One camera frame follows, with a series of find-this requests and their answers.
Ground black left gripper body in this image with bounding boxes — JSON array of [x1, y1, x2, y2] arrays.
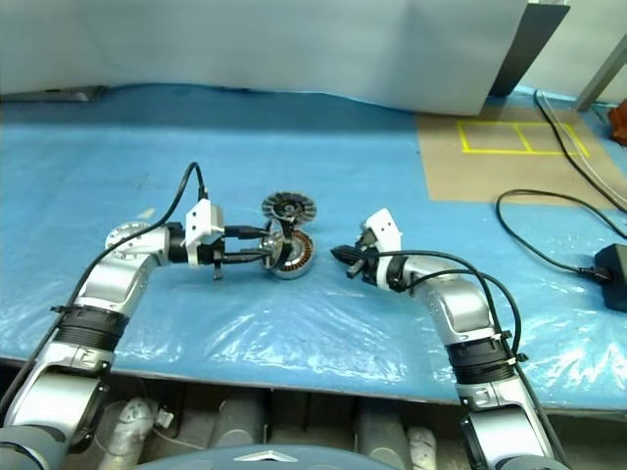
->
[[194, 228, 230, 284]]

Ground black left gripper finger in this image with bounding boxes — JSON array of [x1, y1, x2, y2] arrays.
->
[[222, 249, 270, 266], [222, 224, 269, 241]]

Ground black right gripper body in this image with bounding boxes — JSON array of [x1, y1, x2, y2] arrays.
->
[[344, 231, 389, 286]]

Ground motor stator with copper windings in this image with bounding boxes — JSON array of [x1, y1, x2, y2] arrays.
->
[[258, 218, 315, 282]]

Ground silver finned motor rotor cover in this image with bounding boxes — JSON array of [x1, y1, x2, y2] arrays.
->
[[260, 189, 320, 226]]

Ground blue plastic table sheet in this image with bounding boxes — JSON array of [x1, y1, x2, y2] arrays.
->
[[0, 81, 627, 408]]

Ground brown cardboard sheet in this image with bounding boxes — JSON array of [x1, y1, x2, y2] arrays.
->
[[415, 94, 627, 211]]

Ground dark grey rounded shape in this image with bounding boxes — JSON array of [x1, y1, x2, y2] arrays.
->
[[214, 390, 269, 449], [356, 407, 410, 457]]

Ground white rounded shape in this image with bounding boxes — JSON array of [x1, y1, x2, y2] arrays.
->
[[406, 425, 438, 470]]

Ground large white board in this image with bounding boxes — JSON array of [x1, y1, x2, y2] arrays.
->
[[0, 0, 536, 118]]

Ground grey rounded shape with cross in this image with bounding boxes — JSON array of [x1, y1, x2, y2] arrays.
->
[[96, 398, 159, 470]]

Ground blue-grey robot torso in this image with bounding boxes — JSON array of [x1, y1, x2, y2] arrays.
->
[[138, 434, 399, 470]]

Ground flat grey device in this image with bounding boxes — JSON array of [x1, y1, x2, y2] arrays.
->
[[0, 84, 110, 104]]

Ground clear plastic tube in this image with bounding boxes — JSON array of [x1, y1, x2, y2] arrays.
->
[[536, 92, 627, 207]]

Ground black power adapter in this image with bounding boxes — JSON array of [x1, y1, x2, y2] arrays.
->
[[594, 242, 627, 312]]

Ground orange-brown wooden block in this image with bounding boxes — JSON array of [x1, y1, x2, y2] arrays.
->
[[606, 97, 627, 146]]

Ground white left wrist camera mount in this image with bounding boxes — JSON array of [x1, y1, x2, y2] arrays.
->
[[182, 197, 227, 268]]

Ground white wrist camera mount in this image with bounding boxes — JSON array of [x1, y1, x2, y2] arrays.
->
[[359, 207, 406, 257], [182, 197, 227, 268]]

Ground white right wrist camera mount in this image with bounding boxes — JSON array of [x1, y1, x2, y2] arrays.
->
[[359, 207, 406, 257]]

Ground black power adapter cable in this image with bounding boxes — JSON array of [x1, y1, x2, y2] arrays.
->
[[495, 187, 614, 284]]

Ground long black cable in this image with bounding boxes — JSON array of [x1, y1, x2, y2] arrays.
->
[[533, 88, 627, 217]]

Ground grey metal post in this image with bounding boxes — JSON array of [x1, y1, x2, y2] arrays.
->
[[575, 32, 627, 112]]

